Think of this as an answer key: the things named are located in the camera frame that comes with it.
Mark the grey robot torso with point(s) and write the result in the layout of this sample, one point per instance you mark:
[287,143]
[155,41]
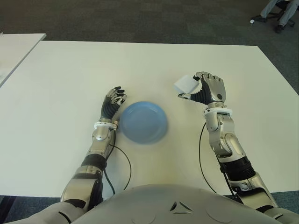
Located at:
[163,205]

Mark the seated person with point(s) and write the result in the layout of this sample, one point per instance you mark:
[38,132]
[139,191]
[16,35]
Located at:
[287,14]

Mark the blue plastic plate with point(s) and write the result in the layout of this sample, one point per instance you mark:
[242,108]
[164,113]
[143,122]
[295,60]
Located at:
[144,123]

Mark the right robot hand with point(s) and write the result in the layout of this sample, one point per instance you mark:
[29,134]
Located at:
[213,89]

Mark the white side table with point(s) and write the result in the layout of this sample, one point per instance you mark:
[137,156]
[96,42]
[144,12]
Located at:
[14,52]

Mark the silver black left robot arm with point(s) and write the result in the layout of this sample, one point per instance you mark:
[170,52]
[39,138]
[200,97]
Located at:
[100,135]

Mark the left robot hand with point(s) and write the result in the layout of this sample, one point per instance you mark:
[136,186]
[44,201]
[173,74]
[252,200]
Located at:
[109,108]

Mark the white charger block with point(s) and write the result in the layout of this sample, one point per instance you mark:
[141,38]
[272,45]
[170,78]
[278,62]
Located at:
[185,84]

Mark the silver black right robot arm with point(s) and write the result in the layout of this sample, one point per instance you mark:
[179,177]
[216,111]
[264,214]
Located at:
[224,140]

